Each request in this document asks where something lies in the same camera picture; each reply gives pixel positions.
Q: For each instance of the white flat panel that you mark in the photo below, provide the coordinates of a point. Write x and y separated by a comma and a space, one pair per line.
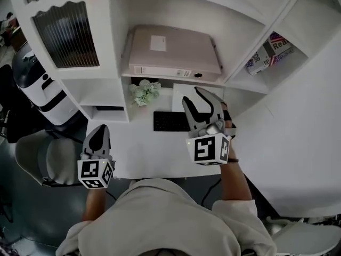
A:
178, 97

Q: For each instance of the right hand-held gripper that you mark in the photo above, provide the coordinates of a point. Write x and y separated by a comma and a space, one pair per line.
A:
203, 149

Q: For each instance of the person's right hand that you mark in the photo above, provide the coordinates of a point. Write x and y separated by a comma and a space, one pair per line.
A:
224, 106

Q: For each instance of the person's beige shirt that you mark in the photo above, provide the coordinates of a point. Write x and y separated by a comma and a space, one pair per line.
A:
165, 223

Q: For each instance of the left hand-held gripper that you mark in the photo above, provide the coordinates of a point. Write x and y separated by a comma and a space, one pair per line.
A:
92, 171

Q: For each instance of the ribbed glass cabinet door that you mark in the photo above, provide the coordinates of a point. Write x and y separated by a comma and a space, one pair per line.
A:
66, 36

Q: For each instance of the person's left forearm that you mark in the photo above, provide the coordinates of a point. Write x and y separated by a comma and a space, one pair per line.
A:
94, 204

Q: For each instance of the white and black machine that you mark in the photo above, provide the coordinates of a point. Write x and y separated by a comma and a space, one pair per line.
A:
50, 95

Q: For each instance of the dark wrist band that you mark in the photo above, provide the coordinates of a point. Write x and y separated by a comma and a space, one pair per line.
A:
233, 160

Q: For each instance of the person's right forearm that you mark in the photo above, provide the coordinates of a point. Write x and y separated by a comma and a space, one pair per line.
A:
235, 180

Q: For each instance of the black keyboard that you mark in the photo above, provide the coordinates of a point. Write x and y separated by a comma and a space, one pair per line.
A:
169, 121

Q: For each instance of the flag printed box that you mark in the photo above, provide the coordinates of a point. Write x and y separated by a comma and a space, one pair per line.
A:
269, 55

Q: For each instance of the pale green flower bouquet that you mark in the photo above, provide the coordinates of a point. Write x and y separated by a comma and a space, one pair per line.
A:
145, 92

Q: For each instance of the white shelf unit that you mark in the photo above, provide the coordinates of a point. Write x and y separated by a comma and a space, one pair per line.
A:
186, 9

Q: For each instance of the black tissue box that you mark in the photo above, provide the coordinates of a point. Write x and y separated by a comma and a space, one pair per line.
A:
109, 108

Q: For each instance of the grey chair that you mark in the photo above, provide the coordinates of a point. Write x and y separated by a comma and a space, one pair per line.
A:
53, 159

